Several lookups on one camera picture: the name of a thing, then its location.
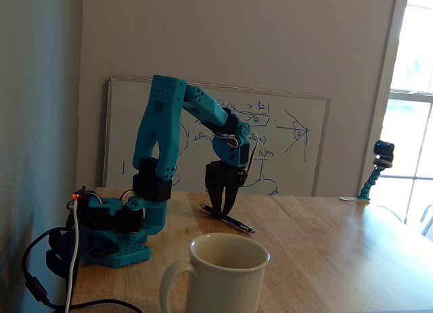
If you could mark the black teal gripper body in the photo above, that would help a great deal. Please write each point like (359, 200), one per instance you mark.
(220, 177)

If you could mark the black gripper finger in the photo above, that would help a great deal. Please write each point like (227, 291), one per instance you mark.
(231, 198)
(215, 198)

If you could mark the dark blue pen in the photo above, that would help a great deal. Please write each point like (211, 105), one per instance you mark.
(236, 223)

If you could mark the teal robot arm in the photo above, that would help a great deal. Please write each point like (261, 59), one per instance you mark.
(159, 130)

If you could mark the teal perforated robot base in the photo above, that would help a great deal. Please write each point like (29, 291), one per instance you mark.
(132, 255)

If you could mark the cream ceramic mug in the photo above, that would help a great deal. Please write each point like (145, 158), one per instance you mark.
(226, 279)

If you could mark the whiteboard with blue writing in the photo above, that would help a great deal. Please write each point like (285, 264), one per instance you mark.
(304, 164)

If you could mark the dark blue table clamp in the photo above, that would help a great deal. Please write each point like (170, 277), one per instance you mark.
(64, 252)

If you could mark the teal flexible camera mount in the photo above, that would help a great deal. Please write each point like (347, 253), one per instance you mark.
(372, 179)

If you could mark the small black camera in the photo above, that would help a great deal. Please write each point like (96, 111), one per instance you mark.
(385, 148)

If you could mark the white window frame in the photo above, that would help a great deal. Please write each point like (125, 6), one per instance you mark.
(411, 93)

